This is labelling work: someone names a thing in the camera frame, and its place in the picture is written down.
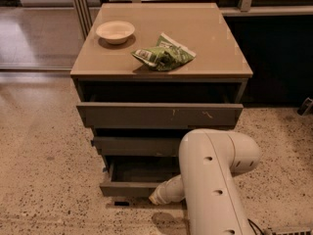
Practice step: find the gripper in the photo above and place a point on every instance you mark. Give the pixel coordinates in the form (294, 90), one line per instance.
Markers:
(161, 193)

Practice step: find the grey bottom drawer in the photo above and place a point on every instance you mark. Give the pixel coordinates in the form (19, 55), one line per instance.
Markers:
(138, 176)

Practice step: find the grey drawer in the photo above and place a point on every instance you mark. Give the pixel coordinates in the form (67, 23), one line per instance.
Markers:
(139, 142)
(157, 105)
(138, 176)

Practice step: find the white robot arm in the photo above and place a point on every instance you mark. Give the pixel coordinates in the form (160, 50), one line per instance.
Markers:
(209, 160)

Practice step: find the grey middle drawer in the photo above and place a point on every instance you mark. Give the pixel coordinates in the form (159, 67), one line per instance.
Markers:
(139, 142)

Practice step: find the grey top drawer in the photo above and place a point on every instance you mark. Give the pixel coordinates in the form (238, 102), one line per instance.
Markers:
(157, 105)

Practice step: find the grey drawer cabinet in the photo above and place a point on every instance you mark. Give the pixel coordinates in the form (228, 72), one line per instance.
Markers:
(199, 27)

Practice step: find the grey floor vent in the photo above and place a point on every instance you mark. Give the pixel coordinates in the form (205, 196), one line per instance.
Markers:
(288, 230)

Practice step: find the green chip bag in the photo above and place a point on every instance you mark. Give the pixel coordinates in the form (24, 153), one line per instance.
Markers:
(167, 55)

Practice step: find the white bowl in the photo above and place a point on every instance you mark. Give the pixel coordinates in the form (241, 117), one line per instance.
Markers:
(115, 32)

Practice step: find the small dark floor object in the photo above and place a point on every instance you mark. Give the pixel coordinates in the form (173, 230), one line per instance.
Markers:
(306, 107)

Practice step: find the metal window frame post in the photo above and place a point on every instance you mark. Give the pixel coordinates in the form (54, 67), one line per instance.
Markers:
(84, 16)

